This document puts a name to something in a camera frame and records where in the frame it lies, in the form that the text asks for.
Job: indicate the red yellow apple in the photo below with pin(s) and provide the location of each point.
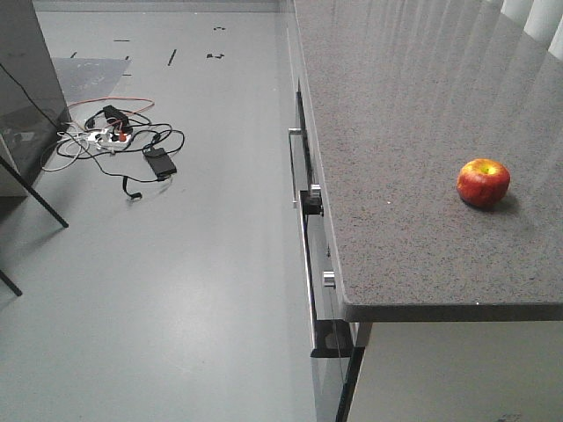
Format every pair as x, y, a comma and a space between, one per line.
483, 182

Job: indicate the black power adapter brick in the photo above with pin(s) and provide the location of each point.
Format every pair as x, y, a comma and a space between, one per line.
160, 162

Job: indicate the grey speckled kitchen counter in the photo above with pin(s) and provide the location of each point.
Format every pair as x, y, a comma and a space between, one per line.
455, 311

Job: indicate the white power strip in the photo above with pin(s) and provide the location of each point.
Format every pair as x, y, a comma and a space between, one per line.
107, 139

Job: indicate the black metal stand leg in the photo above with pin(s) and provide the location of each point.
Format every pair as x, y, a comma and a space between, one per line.
32, 191

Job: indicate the silver drawer handle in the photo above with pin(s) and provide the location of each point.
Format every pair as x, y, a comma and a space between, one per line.
293, 131

